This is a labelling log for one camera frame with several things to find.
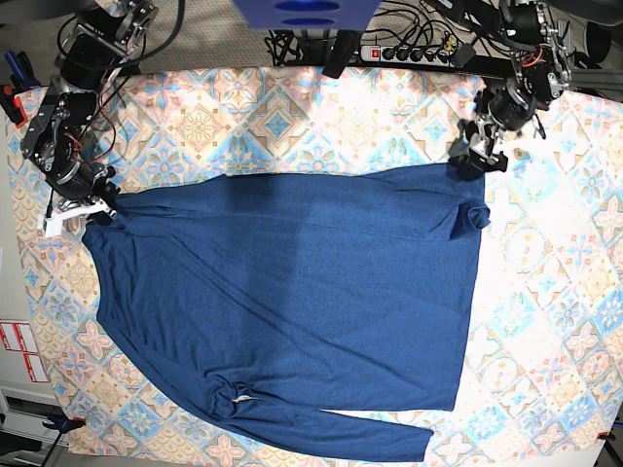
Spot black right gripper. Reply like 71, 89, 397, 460
38, 162, 121, 238

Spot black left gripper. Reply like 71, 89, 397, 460
448, 82, 537, 172

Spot blue long-sleeve shirt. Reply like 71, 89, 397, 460
83, 163, 490, 462

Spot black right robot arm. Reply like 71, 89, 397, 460
20, 1, 158, 237

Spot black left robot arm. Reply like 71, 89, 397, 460
449, 1, 570, 181

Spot red-black clamp upper left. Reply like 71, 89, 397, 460
1, 85, 27, 128

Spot white power strip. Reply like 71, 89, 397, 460
359, 45, 458, 66

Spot red-white labels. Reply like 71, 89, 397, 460
1, 320, 49, 383

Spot white cabinet lower left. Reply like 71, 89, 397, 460
1, 386, 64, 444

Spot blue-black clamp lower left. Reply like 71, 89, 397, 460
42, 413, 86, 434

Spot patterned tile tablecloth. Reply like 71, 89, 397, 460
1, 67, 622, 466

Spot orange clamp lower right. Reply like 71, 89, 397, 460
598, 432, 616, 442

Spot blue-handled clamp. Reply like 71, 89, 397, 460
4, 51, 41, 91

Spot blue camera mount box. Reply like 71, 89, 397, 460
234, 0, 381, 31

